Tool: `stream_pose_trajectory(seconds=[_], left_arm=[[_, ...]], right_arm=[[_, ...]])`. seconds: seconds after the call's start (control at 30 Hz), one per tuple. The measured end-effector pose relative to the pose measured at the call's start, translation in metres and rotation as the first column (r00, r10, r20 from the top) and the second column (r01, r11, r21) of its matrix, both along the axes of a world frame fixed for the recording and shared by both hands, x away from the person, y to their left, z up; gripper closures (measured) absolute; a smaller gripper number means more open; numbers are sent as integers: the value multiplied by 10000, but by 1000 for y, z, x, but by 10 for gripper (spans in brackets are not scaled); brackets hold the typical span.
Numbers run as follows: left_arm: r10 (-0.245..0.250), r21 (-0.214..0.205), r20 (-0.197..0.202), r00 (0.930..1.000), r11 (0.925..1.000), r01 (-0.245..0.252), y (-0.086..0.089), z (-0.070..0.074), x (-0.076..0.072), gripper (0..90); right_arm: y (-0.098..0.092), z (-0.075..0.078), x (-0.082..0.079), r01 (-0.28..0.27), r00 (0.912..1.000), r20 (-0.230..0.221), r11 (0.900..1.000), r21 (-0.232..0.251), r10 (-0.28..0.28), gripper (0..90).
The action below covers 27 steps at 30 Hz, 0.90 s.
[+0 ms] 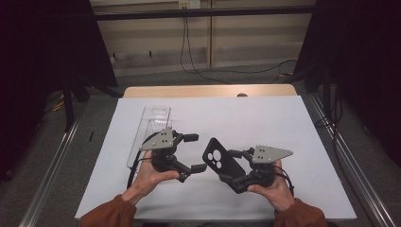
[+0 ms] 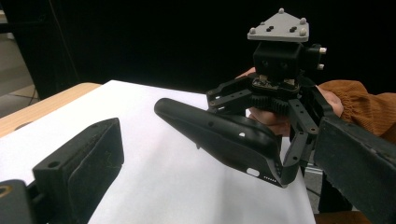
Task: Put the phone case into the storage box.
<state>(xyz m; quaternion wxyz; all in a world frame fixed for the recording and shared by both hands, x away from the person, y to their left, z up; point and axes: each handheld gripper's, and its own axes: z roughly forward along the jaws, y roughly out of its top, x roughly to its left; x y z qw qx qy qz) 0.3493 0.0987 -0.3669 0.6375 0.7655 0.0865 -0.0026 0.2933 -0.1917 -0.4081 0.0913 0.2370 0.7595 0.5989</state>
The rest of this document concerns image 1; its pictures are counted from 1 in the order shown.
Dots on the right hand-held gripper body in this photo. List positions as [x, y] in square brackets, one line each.
[268, 154]

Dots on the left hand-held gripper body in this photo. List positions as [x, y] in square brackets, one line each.
[162, 157]

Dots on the black phone case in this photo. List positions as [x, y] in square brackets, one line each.
[225, 165]

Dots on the person's left hand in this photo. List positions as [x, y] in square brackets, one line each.
[146, 178]

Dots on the person's right hand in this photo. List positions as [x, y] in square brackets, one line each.
[279, 192]

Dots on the white table sheet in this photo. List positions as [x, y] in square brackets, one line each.
[220, 116]

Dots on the clear plastic tray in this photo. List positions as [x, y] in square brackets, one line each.
[154, 118]

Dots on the small black floor piece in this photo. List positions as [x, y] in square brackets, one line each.
[91, 136]

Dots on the black metal stand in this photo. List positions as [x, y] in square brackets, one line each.
[68, 107]

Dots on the black horizontal bar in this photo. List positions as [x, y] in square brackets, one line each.
[205, 13]

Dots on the black curtain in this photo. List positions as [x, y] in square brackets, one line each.
[38, 63]
[369, 63]

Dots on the aluminium floor rail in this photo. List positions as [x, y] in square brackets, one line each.
[353, 164]
[47, 183]

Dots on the white wall outlet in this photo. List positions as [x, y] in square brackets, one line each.
[189, 3]

